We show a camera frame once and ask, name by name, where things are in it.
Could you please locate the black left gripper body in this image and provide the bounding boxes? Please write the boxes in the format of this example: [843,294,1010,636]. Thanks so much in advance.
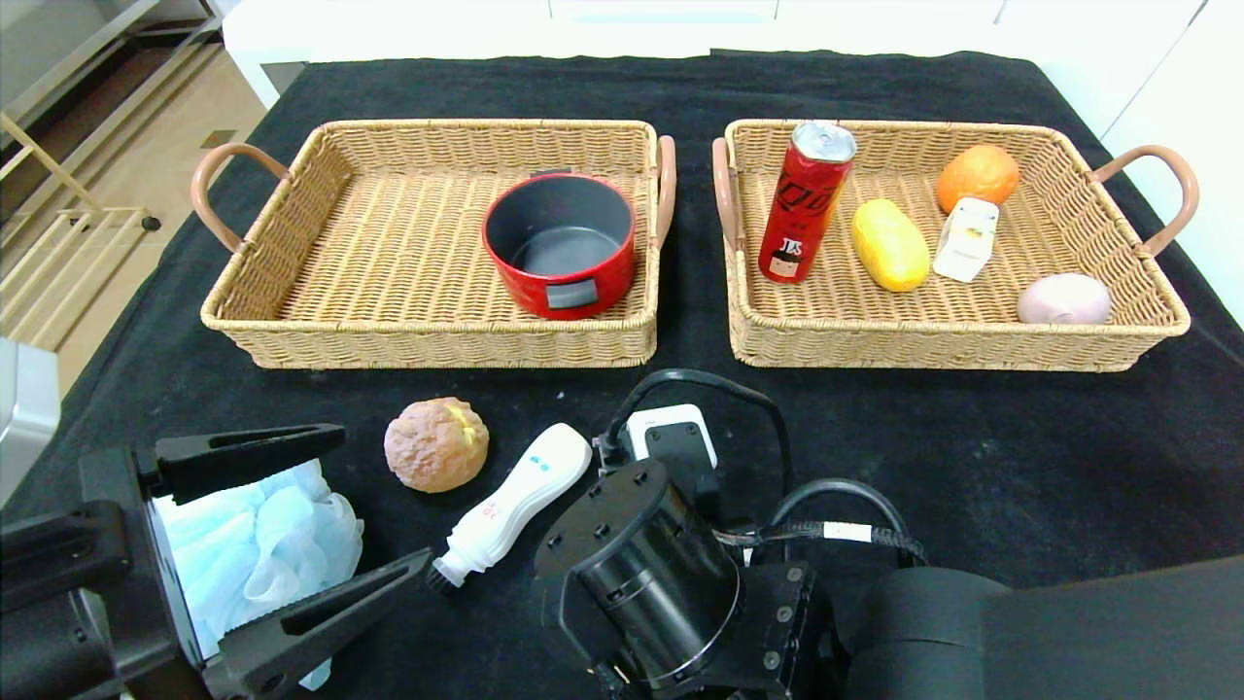
[0,444,224,700]

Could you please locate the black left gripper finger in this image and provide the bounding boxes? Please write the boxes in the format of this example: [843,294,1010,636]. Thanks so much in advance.
[135,423,346,506]
[202,546,432,700]

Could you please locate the red pot with black handles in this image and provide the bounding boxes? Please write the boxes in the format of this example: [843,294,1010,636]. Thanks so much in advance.
[482,170,637,320]

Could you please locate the red soda can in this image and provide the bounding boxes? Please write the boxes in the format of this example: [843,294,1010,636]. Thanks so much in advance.
[758,121,858,285]

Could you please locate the yellow mango toy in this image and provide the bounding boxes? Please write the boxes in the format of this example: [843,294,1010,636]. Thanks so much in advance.
[851,198,932,293]

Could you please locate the light blue bath pouf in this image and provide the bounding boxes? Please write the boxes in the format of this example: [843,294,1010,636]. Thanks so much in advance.
[151,459,365,691]

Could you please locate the brown crusty round bun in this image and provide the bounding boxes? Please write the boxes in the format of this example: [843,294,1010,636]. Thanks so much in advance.
[384,397,490,494]

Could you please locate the white handheld brush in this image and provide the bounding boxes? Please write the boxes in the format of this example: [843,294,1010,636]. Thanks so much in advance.
[428,422,594,595]

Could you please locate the light wooden wheeled rack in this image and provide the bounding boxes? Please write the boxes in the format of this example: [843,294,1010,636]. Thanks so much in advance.
[0,112,164,341]

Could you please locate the grey low shelf unit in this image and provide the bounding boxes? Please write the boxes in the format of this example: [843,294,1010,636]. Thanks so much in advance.
[0,0,229,127]

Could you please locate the small white milk carton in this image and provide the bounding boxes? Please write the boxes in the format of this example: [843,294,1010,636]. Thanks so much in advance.
[933,197,1000,283]

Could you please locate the orange fruit toy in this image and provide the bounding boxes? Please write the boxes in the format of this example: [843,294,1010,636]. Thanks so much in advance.
[936,144,1020,215]

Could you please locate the pale pink round bun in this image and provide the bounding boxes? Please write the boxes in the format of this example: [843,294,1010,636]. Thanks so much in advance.
[1017,273,1112,326]

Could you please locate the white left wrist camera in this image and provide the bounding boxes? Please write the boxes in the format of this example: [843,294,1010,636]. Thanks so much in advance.
[0,338,59,497]

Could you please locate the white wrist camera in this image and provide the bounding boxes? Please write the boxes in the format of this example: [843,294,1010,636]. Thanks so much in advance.
[0,338,59,497]
[622,403,720,487]

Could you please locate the wicker basket with brown handles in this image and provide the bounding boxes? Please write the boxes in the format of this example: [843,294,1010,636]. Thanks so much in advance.
[711,119,1199,373]
[190,119,677,370]

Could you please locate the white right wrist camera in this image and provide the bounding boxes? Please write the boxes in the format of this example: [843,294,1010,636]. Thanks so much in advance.
[622,403,720,487]

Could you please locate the black camera cable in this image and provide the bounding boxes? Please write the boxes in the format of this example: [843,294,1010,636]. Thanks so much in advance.
[595,368,793,497]

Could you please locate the black braided cable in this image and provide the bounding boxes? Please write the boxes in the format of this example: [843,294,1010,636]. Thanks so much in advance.
[714,520,929,570]

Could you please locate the black smooth labelled cable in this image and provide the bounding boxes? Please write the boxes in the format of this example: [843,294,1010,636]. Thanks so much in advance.
[768,478,915,545]

